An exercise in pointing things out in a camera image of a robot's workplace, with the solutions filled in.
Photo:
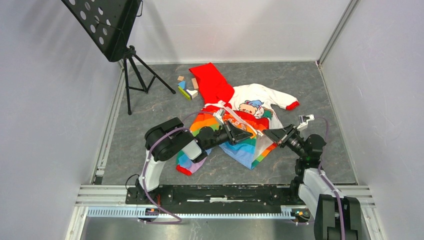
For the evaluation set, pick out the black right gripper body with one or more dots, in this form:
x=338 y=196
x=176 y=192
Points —
x=292 y=141

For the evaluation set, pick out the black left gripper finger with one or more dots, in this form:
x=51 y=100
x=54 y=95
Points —
x=240 y=137
x=235 y=131

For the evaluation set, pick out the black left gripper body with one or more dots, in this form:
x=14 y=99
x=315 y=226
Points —
x=224 y=135

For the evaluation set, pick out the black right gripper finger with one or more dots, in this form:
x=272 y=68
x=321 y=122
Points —
x=284 y=130
x=275 y=138

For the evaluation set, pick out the rainbow and white kids jacket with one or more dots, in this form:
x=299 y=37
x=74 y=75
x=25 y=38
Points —
x=248 y=107

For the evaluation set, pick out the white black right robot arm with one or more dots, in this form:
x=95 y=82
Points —
x=335 y=216

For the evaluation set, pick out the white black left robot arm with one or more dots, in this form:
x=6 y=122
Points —
x=168 y=138

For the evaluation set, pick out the beige wooden block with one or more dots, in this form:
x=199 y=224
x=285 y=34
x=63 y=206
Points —
x=192 y=93

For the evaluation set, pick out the green yellow wooden block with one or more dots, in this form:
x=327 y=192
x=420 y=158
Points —
x=185 y=93

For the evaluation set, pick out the long wooden block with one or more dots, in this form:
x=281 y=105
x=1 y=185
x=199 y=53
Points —
x=195 y=83

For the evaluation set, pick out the blue wooden block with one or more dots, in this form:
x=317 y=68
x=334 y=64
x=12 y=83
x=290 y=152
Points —
x=182 y=85

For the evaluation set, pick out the black perforated music stand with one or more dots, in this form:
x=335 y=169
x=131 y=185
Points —
x=109 y=24

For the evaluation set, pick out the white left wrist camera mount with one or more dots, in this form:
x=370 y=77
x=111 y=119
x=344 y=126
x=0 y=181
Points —
x=219 y=116

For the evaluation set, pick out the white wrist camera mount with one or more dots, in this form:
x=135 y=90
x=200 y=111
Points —
x=304 y=121
x=219 y=116

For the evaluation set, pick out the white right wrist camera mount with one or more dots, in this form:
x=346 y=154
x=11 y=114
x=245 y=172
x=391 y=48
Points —
x=304 y=121

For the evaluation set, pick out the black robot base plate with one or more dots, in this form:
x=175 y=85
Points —
x=217 y=199

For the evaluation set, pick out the corner aluminium wall profile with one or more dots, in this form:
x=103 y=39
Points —
x=351 y=6

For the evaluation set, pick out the aluminium frame rail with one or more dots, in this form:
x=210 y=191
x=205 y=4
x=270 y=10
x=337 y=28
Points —
x=109 y=201

